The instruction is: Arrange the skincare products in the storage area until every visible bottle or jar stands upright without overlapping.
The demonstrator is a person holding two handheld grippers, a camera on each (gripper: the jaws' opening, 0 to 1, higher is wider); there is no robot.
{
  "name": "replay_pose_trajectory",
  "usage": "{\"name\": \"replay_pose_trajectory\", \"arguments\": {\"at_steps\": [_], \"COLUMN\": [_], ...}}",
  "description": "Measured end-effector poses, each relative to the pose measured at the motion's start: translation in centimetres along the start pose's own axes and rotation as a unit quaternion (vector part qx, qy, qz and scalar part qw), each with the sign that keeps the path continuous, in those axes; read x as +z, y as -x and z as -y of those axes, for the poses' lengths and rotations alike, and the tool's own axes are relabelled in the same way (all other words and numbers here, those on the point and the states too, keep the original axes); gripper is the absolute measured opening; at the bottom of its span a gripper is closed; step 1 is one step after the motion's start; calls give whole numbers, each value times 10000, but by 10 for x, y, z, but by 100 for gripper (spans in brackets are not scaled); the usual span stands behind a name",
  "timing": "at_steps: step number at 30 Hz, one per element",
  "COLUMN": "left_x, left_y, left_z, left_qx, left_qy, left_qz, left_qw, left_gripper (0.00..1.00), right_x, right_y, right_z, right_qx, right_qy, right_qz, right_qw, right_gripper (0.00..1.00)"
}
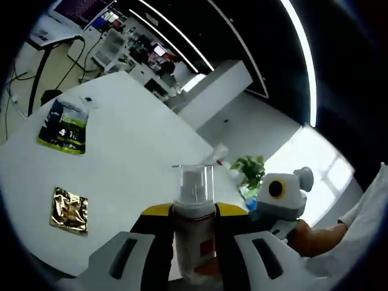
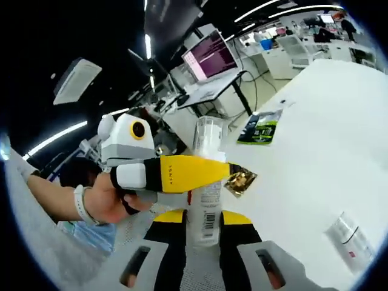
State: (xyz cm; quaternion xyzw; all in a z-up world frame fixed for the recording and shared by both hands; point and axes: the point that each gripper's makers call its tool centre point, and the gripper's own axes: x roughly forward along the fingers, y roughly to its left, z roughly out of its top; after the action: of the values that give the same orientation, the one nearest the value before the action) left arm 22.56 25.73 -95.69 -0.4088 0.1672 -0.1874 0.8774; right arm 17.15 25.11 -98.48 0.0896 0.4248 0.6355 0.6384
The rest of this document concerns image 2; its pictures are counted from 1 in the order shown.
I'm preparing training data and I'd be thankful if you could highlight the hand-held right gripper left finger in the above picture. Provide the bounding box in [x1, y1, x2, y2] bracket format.
[119, 209, 189, 291]

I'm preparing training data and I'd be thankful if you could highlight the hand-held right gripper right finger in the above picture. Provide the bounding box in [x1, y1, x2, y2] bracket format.
[218, 210, 307, 291]

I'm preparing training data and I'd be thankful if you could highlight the red-labelled clear-capped skincare bottle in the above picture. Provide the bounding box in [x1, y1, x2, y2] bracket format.
[185, 115, 230, 247]

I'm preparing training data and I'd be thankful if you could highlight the person's left hand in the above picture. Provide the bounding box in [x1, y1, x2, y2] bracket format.
[83, 174, 158, 226]

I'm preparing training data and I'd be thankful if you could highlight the person's head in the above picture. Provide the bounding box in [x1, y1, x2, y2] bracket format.
[58, 157, 104, 190]

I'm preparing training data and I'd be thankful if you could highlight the gold foil packet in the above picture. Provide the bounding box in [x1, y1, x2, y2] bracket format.
[223, 165, 259, 199]

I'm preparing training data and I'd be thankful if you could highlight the white wristband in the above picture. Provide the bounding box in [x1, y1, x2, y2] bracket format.
[73, 184, 101, 227]

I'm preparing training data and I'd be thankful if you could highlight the person's light shirt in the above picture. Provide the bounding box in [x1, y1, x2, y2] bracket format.
[56, 218, 116, 256]

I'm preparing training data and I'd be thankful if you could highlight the ceiling air conditioner unit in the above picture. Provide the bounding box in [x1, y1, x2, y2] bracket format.
[53, 56, 103, 106]

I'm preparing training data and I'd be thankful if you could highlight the white desk with black legs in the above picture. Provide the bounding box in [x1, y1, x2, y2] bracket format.
[177, 70, 254, 118]

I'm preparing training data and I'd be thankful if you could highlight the green printed packet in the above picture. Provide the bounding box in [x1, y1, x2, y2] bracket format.
[236, 108, 284, 146]

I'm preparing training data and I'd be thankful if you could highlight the computer monitor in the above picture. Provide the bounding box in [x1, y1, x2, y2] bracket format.
[181, 28, 239, 85]

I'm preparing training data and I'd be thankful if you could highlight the white mesh office chair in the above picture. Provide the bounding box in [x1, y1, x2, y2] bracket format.
[276, 34, 310, 67]

